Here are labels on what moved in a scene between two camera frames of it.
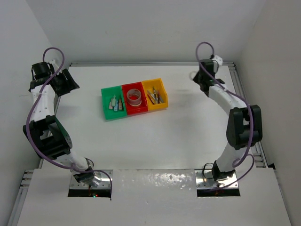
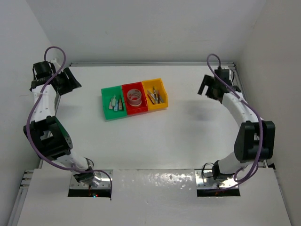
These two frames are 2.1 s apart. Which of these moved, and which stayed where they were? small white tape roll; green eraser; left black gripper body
Moved: small white tape roll
Stayed: left black gripper body; green eraser
